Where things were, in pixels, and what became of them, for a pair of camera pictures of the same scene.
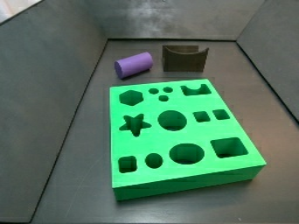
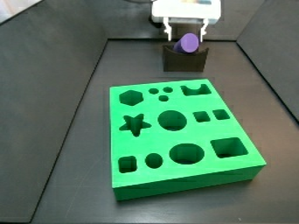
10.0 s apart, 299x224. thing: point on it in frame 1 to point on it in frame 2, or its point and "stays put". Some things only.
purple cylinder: [134, 65] to [187, 44]
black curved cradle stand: [183, 59] stays put
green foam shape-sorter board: [174, 142] stays put
